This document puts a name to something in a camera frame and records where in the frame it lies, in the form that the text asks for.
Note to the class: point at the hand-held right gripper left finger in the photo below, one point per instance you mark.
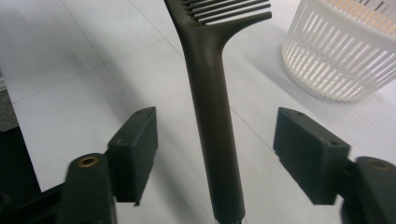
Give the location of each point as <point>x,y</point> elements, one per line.
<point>137,152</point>

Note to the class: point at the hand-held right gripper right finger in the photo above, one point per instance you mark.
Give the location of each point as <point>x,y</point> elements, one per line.
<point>306,152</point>

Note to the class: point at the black spatula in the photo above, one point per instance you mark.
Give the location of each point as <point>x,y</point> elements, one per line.
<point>214,109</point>

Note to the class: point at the white plastic basket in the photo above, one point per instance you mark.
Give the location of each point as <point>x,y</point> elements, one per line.
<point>336,59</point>

